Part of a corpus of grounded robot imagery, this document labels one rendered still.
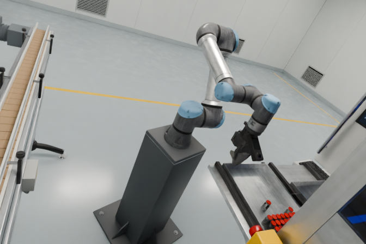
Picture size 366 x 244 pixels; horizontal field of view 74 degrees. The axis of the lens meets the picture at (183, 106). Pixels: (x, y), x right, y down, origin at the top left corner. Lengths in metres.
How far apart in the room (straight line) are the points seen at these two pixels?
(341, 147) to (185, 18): 4.83
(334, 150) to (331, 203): 1.15
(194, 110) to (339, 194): 0.70
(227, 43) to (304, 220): 0.85
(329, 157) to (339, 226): 1.17
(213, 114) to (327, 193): 0.70
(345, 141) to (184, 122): 1.06
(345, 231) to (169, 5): 5.48
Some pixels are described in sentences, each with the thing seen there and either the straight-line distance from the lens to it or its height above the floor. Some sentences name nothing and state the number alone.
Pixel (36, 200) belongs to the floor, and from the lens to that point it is 1.93.
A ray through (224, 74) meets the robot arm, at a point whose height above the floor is 1.26.
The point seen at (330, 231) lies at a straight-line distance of 0.75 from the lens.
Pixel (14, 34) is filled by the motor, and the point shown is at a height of 0.91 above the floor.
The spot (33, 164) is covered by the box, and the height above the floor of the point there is 0.54.
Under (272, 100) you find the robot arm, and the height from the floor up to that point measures 1.27.
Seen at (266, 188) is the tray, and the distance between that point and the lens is 1.21.
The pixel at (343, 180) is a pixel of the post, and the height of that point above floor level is 1.28.
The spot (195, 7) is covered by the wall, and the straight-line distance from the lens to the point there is 6.04.
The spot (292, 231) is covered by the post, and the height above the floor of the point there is 1.07.
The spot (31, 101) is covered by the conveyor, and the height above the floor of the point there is 0.93.
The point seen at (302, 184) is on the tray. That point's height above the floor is 0.89.
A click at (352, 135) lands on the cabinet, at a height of 1.09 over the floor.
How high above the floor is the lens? 1.56
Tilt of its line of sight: 28 degrees down
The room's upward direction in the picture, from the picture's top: 23 degrees clockwise
